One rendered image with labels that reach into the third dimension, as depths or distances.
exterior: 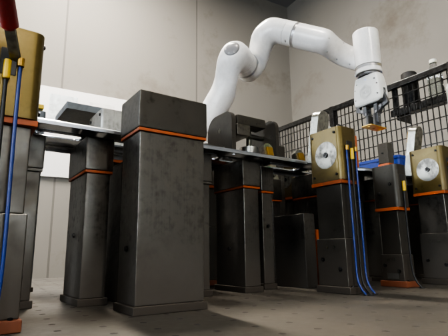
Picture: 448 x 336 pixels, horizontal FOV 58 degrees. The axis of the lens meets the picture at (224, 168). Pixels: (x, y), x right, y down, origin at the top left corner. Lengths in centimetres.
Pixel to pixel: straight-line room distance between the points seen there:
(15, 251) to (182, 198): 24
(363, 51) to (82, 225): 105
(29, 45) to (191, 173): 29
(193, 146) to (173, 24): 350
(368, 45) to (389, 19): 243
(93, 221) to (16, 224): 23
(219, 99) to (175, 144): 88
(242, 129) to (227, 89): 35
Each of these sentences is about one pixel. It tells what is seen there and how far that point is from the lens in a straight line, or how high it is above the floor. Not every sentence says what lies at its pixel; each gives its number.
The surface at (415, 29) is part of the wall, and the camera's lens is 366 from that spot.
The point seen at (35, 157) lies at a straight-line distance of 75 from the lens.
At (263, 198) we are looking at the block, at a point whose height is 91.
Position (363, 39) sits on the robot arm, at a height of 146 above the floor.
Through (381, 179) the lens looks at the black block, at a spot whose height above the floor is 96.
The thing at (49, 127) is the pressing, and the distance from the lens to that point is 76.
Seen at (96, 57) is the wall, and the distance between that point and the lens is 369.
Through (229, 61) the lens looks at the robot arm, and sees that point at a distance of 148.
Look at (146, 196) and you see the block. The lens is 60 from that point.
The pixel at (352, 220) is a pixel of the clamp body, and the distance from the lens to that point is 86.
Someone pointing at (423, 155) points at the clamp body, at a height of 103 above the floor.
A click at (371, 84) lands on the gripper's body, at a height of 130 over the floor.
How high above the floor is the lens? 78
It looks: 12 degrees up
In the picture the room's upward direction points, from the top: 1 degrees counter-clockwise
